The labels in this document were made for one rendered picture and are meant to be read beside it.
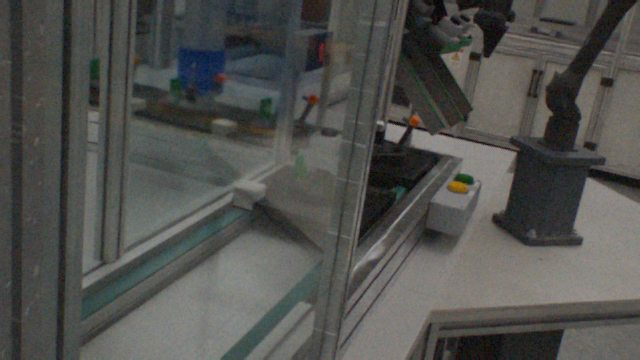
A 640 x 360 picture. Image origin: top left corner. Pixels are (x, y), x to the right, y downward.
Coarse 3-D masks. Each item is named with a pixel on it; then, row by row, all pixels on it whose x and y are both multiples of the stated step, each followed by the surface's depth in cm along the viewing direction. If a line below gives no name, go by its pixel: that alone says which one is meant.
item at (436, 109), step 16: (416, 48) 190; (400, 64) 180; (416, 64) 191; (400, 80) 181; (416, 80) 179; (432, 80) 190; (416, 96) 180; (432, 96) 191; (448, 96) 189; (432, 112) 178; (448, 112) 190; (432, 128) 179; (448, 128) 189
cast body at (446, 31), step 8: (440, 24) 178; (448, 24) 177; (456, 24) 177; (432, 32) 180; (440, 32) 179; (448, 32) 178; (456, 32) 178; (440, 40) 179; (448, 40) 178; (456, 40) 179
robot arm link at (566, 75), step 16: (608, 0) 147; (624, 0) 142; (608, 16) 145; (592, 32) 146; (608, 32) 146; (592, 48) 147; (576, 64) 149; (592, 64) 148; (560, 80) 149; (576, 80) 149; (576, 96) 149
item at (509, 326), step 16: (480, 320) 129; (496, 320) 130; (512, 320) 131; (528, 320) 133; (544, 320) 135; (560, 320) 137; (576, 320) 137; (592, 320) 138; (608, 320) 140; (624, 320) 141; (432, 336) 126; (448, 336) 127; (464, 336) 175; (480, 336) 169; (496, 336) 163; (512, 336) 161; (528, 336) 162; (544, 336) 164; (560, 336) 166; (416, 352) 126; (432, 352) 127; (464, 352) 175; (480, 352) 169; (496, 352) 163; (512, 352) 162; (528, 352) 164; (544, 352) 166
